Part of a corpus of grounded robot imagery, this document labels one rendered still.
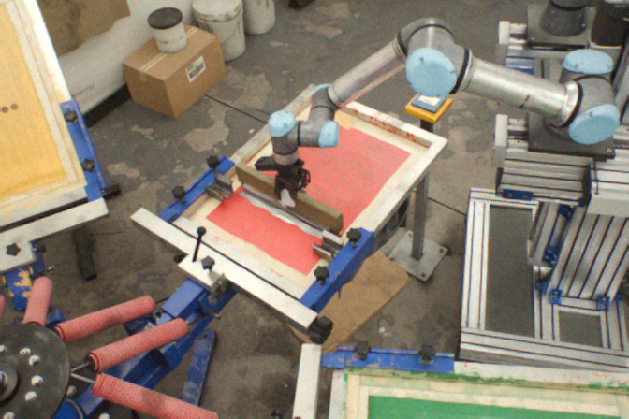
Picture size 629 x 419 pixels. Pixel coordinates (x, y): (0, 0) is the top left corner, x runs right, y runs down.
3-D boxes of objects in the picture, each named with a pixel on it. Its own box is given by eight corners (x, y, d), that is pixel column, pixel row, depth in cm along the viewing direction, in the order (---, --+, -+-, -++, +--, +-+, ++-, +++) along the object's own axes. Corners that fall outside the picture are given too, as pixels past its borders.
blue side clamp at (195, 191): (227, 168, 223) (224, 154, 218) (238, 174, 221) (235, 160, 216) (166, 225, 208) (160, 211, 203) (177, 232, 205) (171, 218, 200)
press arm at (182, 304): (206, 273, 187) (203, 263, 184) (221, 282, 185) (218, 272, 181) (164, 316, 178) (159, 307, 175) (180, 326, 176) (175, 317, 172)
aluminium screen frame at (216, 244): (312, 91, 246) (311, 83, 244) (447, 148, 220) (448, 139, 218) (167, 224, 206) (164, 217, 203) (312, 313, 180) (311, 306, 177)
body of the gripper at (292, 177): (296, 199, 192) (292, 171, 183) (273, 188, 196) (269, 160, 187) (311, 183, 196) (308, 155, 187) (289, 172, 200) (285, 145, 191)
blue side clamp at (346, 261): (360, 238, 198) (360, 223, 193) (374, 245, 196) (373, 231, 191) (302, 308, 183) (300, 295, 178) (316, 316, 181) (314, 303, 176)
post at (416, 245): (408, 230, 317) (417, 76, 247) (448, 250, 308) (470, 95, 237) (385, 260, 306) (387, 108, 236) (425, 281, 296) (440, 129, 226)
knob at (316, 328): (317, 319, 176) (315, 305, 170) (334, 330, 173) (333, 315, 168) (301, 339, 172) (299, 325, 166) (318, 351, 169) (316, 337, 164)
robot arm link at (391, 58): (436, -9, 161) (303, 87, 191) (435, 15, 154) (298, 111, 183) (463, 21, 167) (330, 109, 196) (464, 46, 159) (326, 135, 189)
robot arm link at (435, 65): (622, 81, 161) (417, 17, 155) (634, 122, 151) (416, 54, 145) (594, 115, 170) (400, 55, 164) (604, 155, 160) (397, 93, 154)
